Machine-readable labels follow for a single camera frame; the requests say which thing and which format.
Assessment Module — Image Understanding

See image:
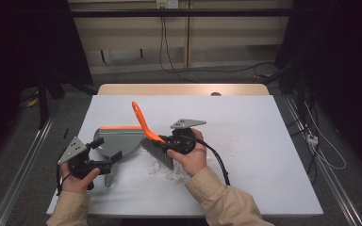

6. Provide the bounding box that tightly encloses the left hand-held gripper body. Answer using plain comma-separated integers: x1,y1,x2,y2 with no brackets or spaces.
57,136,114,189

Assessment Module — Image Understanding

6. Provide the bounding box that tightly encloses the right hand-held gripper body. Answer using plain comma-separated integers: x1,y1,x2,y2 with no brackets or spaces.
169,118,207,155

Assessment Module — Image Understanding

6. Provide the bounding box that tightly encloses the grey dustpan with orange edge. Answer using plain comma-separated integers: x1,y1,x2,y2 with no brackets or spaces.
92,125,145,188

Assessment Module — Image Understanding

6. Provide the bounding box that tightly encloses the pile of white paper scraps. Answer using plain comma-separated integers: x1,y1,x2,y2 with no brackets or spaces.
147,155,213,184

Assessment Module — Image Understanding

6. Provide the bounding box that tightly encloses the orange brush with grey bristles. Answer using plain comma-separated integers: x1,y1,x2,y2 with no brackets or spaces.
131,101,174,171

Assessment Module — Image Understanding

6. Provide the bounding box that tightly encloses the person's right hand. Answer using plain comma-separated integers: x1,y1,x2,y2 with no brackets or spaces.
166,128,208,179

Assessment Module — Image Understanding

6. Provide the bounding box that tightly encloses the person's left hand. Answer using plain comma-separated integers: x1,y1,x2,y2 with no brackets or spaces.
59,161,102,195

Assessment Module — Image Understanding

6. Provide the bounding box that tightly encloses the wooden table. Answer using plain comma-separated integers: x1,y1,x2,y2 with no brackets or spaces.
97,83,271,96

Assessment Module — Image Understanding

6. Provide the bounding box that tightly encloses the black metal stand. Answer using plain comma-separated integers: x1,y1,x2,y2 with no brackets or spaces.
37,73,65,130

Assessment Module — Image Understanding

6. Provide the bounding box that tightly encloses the black curtain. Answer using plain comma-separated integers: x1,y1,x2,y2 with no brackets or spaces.
274,0,362,180
0,0,94,164

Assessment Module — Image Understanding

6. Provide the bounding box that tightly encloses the black metal crossbar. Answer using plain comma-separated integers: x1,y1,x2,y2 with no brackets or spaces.
70,8,294,19

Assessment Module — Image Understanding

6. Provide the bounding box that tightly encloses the white power strip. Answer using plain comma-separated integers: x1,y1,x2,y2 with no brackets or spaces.
305,134,320,146

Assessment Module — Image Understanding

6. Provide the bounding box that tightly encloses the left hand-held gripper cable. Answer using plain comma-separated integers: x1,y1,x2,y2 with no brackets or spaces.
55,162,73,196

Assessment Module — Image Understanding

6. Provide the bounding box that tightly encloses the hand-held gripper cable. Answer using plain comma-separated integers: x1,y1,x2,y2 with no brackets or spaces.
179,135,232,186
55,162,73,196

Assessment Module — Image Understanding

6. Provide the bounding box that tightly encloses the right hand-held gripper cable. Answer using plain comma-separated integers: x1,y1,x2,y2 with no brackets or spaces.
179,135,232,186

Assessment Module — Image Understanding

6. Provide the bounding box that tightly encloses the aluminium floor rail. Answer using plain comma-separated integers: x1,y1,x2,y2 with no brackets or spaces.
0,117,56,226
283,95,362,226

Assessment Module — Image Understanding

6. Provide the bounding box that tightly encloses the black wall cable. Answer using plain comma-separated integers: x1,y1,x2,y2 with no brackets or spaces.
158,8,199,84
162,8,276,75

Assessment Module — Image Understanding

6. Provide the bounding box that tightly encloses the white wall socket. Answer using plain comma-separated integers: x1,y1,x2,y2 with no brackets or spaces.
156,0,179,9

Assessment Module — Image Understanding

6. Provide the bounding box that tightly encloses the white floor cable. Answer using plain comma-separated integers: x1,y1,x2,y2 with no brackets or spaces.
304,102,348,171

